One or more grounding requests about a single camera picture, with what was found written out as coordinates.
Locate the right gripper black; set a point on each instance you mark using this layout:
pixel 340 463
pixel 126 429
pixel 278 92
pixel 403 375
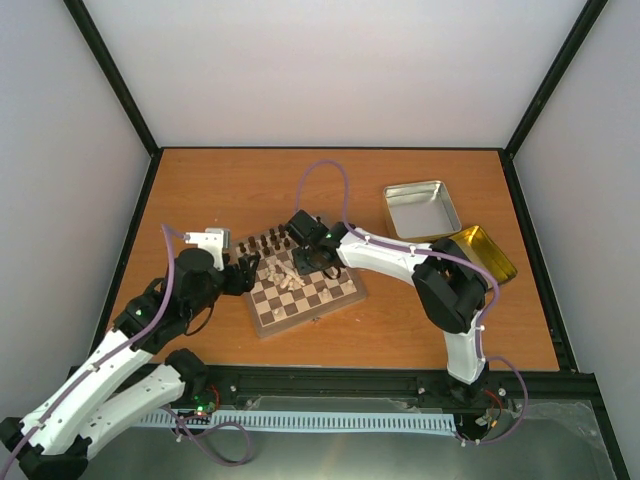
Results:
pixel 301 266

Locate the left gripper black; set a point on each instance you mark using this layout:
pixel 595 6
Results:
pixel 243 277

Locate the white chess pawn placed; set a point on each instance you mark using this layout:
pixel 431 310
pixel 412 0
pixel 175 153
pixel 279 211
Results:
pixel 326 294

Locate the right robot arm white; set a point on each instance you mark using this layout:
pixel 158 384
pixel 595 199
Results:
pixel 452 290

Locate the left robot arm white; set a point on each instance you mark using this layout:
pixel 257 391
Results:
pixel 58 439

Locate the dark chess pieces rows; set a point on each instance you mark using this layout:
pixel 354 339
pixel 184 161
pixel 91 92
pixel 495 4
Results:
pixel 271 241

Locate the white chess pieces pile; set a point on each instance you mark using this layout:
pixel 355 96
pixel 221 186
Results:
pixel 282 275

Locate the wooden chess board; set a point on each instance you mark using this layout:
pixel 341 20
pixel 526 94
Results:
pixel 274 310

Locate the open silver tin box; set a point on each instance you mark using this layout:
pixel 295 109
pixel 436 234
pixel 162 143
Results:
pixel 420 211

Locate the gold tin lid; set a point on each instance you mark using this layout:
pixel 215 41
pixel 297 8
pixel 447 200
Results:
pixel 481 250

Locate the blue cable duct strip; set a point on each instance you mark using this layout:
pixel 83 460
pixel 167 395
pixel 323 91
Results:
pixel 307 422

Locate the black frame post left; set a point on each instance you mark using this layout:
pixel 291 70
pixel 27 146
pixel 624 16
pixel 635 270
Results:
pixel 107 64

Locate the black frame post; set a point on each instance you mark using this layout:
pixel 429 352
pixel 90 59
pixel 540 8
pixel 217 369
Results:
pixel 107 64
pixel 577 35

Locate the black frame post right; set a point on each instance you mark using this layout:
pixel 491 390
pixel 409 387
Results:
pixel 577 35

